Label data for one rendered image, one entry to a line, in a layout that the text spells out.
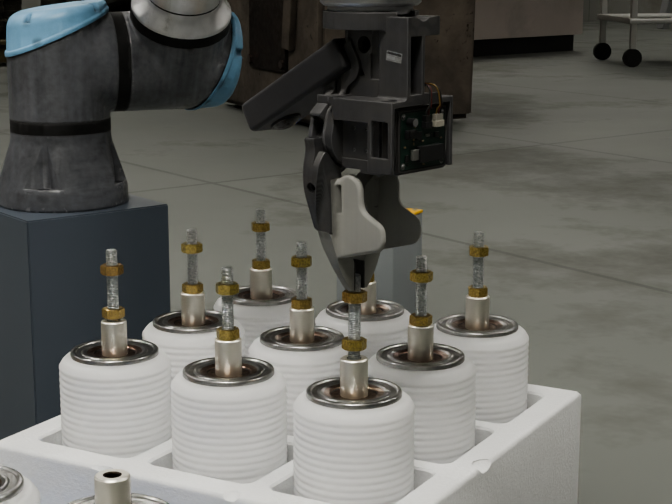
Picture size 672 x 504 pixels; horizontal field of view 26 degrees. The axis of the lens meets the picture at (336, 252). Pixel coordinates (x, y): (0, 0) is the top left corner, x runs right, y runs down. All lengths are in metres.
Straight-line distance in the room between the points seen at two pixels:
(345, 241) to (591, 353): 1.15
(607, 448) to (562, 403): 0.44
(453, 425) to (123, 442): 0.28
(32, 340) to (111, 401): 0.43
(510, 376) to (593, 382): 0.74
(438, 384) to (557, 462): 0.21
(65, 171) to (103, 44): 0.15
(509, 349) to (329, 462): 0.26
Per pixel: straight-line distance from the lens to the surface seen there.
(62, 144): 1.68
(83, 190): 1.67
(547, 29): 8.23
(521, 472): 1.29
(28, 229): 1.63
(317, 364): 1.26
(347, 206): 1.09
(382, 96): 1.06
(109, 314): 1.26
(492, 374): 1.32
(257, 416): 1.18
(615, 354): 2.21
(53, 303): 1.66
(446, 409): 1.22
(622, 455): 1.79
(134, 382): 1.24
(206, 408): 1.17
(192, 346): 1.32
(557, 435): 1.37
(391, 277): 1.54
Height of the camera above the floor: 0.60
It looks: 12 degrees down
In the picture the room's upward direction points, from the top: straight up
